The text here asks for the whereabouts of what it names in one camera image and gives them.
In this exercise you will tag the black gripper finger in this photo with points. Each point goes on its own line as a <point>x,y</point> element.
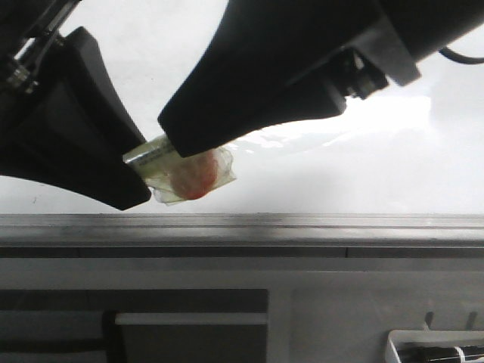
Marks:
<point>273,62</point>
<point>73,131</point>

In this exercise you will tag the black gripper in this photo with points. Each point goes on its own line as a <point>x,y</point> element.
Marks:
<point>391,37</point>

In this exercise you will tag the white whiteboard marker pen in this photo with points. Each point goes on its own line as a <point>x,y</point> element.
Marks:
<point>174,179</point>

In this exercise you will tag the white plastic tray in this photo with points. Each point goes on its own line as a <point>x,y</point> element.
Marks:
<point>434,346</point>

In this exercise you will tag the white whiteboard with metal frame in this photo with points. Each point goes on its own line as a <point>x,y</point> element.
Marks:
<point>403,151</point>

